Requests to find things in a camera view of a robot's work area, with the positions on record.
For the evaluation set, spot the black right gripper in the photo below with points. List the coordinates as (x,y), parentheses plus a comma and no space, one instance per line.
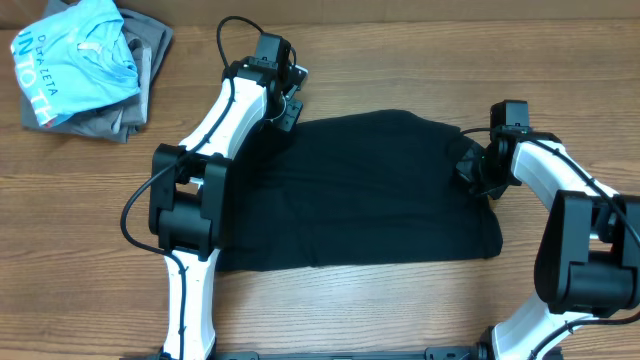
(470,167)

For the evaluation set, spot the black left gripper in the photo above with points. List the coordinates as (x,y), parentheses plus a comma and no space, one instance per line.
(286,120)

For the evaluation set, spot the black t-shirt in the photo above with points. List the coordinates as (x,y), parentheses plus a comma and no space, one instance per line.
(366,189)

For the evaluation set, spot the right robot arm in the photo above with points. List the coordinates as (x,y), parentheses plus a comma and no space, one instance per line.
(586,271)

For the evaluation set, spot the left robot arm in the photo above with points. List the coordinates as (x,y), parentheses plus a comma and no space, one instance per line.
(192,190)

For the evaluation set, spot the grey folded t-shirt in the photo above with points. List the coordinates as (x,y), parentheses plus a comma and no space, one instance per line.
(148,40)

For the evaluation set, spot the light blue folded t-shirt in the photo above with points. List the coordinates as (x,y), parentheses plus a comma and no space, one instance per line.
(74,61)

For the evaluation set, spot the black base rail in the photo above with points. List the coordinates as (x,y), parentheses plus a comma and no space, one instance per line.
(340,355)

